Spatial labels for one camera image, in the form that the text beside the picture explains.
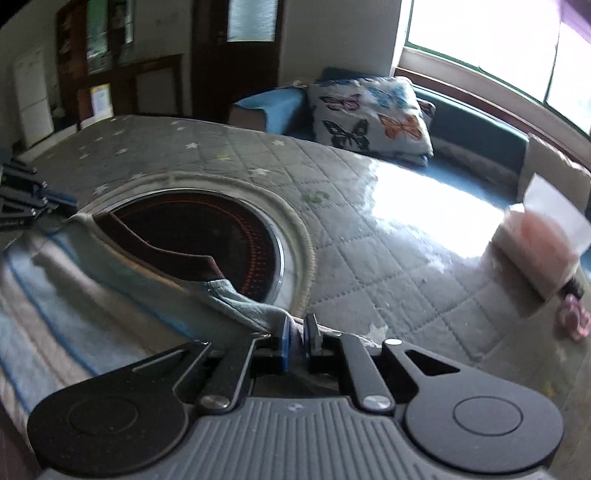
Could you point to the striped blue beige garment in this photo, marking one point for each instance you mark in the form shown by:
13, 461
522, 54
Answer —
74, 305

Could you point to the blue sofa bench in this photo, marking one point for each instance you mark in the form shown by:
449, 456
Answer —
472, 142

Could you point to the dark wooden cabinet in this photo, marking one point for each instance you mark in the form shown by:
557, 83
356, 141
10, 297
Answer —
139, 49

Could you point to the dark wooden door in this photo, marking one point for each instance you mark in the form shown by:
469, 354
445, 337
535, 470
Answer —
235, 53

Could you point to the green framed window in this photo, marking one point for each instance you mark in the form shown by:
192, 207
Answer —
539, 48

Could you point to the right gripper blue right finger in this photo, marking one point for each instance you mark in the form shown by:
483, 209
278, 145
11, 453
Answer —
312, 339

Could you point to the white tissue box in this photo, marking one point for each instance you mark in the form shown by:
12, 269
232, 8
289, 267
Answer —
545, 236

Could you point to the quilted star table cover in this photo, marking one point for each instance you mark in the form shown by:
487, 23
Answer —
439, 359

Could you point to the white refrigerator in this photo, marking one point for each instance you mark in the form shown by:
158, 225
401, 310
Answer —
32, 97

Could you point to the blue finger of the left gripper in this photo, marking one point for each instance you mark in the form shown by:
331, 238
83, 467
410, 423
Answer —
60, 198

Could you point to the round stove insert in table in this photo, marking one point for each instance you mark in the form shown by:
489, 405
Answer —
258, 241

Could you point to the black remote control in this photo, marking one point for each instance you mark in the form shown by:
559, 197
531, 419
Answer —
574, 287

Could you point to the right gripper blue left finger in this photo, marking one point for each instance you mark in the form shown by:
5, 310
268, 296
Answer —
283, 340

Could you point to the beige cushion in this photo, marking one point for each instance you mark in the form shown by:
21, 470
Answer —
567, 176

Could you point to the pink cloth item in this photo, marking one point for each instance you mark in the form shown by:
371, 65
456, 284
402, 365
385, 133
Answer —
573, 318

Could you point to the butterfly print pillow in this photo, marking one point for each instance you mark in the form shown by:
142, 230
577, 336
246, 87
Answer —
375, 116

